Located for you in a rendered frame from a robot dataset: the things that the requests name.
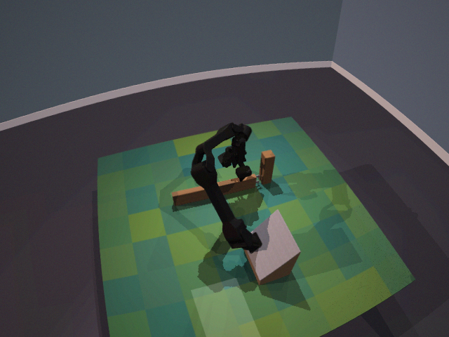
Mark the wooden post with slot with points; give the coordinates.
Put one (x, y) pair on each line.
(266, 166)

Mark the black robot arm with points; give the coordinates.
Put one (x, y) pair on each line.
(205, 175)

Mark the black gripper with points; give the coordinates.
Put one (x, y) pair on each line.
(242, 171)

